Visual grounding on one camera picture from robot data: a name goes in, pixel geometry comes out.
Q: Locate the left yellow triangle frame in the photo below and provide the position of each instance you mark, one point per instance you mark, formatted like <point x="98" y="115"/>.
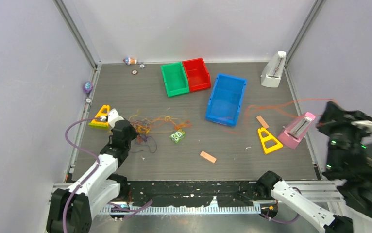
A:
<point x="95" y="123"/>

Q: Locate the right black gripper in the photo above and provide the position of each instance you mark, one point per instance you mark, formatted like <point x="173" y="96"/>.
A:
<point x="333" y="114"/>

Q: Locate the yellow triangle frame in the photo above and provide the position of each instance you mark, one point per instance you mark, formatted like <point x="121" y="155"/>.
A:
<point x="264" y="137"/>
<point x="95" y="123"/>

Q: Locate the pink metronome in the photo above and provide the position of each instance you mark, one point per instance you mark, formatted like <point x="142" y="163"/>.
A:
<point x="295" y="131"/>

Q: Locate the green plastic bin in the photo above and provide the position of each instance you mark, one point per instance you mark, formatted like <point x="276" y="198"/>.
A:
<point x="175" y="79"/>

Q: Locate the green frog toy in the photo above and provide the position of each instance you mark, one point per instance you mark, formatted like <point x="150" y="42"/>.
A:
<point x="177" y="135"/>

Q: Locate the small orange block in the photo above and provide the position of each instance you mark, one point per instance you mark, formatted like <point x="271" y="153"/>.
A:
<point x="263" y="123"/>

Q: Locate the white metronome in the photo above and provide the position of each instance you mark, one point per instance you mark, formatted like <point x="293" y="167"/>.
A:
<point x="272" y="73"/>

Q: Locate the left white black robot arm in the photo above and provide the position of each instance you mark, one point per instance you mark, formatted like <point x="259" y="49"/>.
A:
<point x="73" y="209"/>

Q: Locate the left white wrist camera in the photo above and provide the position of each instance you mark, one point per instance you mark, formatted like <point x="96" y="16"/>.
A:
<point x="112" y="117"/>

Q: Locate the right yellow triangle frame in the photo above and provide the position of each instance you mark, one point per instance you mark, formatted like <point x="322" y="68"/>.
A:
<point x="264" y="137"/>

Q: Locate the orange wooden block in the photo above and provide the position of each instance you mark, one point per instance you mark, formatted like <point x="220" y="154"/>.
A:
<point x="208" y="157"/>

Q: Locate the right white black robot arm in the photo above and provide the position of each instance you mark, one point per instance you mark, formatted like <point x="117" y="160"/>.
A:
<point x="347" y="160"/>

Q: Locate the red plastic bin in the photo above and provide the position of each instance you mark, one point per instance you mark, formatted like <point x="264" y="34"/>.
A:
<point x="197" y="74"/>

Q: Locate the small figurine toy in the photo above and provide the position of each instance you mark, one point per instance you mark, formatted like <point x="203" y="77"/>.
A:
<point x="130" y="61"/>

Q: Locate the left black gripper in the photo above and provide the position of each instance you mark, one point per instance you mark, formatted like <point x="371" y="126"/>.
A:
<point x="133" y="133"/>

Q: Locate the blue plastic bin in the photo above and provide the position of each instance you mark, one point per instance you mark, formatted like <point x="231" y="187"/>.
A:
<point x="226" y="100"/>

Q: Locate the purple round toy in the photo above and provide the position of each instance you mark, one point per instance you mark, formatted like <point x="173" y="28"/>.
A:
<point x="87" y="87"/>

